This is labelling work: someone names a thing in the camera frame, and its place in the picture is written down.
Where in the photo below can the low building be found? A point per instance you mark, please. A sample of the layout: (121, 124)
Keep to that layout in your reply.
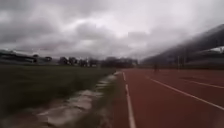
(16, 57)

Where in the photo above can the grandstand building with roof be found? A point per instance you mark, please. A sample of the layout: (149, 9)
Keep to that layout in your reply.
(200, 50)

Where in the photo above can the red running track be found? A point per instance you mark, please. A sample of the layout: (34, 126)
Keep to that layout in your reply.
(156, 106)

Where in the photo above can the pale concrete kerb strip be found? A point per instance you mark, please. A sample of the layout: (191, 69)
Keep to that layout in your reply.
(71, 108)

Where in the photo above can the green grass field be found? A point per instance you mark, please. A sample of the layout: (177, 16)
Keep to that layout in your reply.
(36, 83)

